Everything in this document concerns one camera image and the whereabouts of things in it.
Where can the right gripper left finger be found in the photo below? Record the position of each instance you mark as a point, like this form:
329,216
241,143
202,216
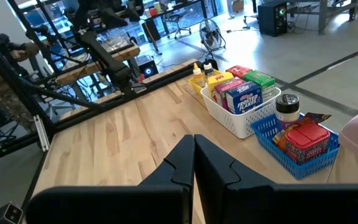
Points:
120,202

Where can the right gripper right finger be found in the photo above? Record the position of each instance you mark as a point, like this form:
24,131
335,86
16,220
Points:
275,205

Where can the small red box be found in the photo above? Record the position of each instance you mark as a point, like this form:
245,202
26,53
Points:
306,140

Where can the orange taco seasoning packet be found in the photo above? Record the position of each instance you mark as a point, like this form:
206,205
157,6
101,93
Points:
317,117

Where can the purple-label spice jar black lid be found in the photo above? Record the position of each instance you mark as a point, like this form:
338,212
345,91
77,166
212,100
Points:
287,105

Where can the brown bottle cream cap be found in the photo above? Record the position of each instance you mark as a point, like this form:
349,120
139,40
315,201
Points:
198,77

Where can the large dark bottle white cap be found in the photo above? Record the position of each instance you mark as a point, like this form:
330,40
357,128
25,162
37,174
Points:
208,70

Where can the blue Frosted Flakes box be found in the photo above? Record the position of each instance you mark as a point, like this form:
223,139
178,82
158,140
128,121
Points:
244,98

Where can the yellow Corn Pops box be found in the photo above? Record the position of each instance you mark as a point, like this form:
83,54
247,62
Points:
219,79

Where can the purple Raisin Bran box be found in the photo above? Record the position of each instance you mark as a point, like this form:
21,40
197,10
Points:
225,88

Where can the green cereal box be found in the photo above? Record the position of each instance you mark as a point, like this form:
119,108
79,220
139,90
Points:
259,79

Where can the red cereal box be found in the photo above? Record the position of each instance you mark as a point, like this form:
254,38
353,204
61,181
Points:
238,71

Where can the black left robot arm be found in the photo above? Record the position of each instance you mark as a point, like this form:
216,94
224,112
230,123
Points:
110,65

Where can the wooden workbench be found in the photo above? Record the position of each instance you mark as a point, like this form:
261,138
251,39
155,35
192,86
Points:
126,53

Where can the red cup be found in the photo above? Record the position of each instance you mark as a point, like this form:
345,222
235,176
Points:
153,12

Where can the blue plastic basket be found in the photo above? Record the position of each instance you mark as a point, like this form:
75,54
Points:
306,169

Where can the black box blue light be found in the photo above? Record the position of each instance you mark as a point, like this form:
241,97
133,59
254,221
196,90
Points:
148,70

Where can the black office chair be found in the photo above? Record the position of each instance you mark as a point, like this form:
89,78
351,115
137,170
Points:
179,21

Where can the black desk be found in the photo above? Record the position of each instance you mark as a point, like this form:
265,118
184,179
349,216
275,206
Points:
182,5

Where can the person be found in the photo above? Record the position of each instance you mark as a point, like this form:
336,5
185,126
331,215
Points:
30,49

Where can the white plastic basket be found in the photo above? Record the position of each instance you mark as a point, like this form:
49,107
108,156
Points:
238,123

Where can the black floor fan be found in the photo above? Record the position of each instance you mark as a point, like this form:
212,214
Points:
211,35

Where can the yellow plastic basket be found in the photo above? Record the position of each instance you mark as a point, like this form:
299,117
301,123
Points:
194,85

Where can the small black cube device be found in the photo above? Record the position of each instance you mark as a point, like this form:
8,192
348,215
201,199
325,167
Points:
8,214

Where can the large black equipment box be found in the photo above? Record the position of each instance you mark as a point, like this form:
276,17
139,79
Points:
272,18

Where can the grey metal table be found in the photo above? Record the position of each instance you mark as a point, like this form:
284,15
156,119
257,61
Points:
322,12

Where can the white bracket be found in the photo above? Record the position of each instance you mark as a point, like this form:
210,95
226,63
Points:
42,133

